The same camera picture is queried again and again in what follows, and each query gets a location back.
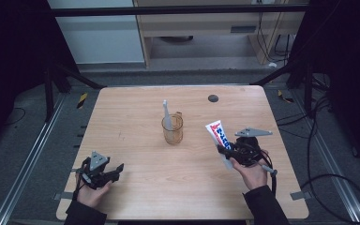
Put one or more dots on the person's right hand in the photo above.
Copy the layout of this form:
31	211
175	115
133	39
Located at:
254	176

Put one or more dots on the black slanted stand strut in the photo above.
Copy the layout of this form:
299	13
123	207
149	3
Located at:
78	76
275	73

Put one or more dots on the person's left hand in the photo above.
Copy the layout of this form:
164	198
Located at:
90	195

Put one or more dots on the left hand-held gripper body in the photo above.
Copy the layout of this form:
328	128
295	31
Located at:
97	170

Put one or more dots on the metal floor rail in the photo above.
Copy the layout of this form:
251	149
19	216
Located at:
331	159
28	162

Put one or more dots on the wooden desk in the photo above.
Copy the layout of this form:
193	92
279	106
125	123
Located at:
200	25

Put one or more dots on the amber glass cup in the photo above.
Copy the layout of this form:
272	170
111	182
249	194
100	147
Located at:
172	136

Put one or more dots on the black horizontal frame bar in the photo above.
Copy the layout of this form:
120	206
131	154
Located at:
175	10

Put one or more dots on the black upright stand post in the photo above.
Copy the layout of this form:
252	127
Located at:
49	97

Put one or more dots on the white cabinet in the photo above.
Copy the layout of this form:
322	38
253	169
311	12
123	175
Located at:
100	40

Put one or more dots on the grey tape strip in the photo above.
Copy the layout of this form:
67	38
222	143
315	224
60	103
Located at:
300	195
63	196

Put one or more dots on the black curtain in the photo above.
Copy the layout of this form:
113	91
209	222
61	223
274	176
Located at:
350	62
9	62

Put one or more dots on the grey electric toothbrush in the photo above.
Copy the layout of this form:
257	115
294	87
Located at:
167	117

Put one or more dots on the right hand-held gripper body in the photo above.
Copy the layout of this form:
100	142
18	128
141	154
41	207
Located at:
247	150

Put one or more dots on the black round table grommet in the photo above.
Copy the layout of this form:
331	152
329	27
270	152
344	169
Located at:
213	98

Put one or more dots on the white toothpaste tube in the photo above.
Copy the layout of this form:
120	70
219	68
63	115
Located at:
217	132

